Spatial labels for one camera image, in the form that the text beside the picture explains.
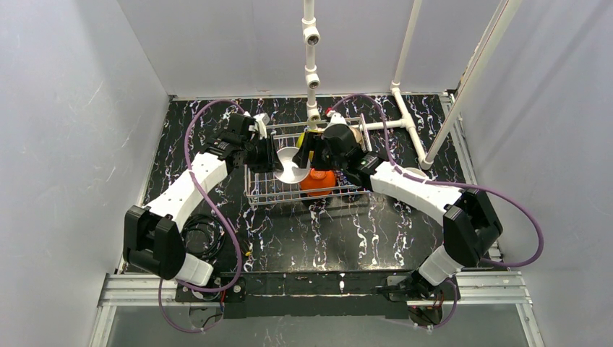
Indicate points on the cream white bowl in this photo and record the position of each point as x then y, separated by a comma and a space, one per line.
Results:
416, 172

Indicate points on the beige floral bowl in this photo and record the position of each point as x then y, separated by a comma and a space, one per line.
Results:
357, 134

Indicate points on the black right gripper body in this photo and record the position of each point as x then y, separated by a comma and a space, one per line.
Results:
312, 154

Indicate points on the black yellow screwdriver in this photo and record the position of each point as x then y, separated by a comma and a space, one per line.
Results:
244, 245

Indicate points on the white wire dish rack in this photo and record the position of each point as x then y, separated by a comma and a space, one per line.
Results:
266, 188

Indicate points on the orange bowl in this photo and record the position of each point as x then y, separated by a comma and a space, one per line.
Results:
318, 183

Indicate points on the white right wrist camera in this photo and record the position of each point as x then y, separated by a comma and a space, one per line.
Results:
335, 117

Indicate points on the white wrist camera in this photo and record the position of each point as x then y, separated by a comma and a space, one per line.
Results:
335, 117
261, 121

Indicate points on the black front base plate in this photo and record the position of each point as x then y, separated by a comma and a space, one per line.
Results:
385, 293

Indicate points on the white diagonal PVC pole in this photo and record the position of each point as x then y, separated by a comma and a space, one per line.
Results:
487, 45

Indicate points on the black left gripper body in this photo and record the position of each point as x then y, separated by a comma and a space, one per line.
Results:
271, 153

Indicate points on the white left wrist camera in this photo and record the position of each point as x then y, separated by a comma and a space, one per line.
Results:
261, 121

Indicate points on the aluminium extrusion frame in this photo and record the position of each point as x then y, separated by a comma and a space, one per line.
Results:
148, 289

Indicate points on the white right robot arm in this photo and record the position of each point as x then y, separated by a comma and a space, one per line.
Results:
468, 220

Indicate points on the yellow-green bowl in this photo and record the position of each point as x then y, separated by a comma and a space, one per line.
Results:
300, 141

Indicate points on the white PVC camera post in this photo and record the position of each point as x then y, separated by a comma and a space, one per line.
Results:
311, 37

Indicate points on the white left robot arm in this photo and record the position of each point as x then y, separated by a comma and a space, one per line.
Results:
152, 234

